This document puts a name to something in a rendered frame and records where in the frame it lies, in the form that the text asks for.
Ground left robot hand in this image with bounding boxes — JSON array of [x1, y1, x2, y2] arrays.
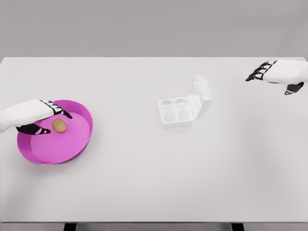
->
[[10, 99, 73, 136]]

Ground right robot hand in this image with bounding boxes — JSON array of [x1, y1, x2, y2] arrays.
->
[[245, 59, 305, 96]]

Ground brown egg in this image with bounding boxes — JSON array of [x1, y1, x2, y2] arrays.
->
[[51, 118, 67, 133]]

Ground white egg box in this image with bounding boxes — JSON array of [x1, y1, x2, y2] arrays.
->
[[157, 74, 214, 131]]

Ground pink round tray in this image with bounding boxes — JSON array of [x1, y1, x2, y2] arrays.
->
[[17, 100, 93, 166]]

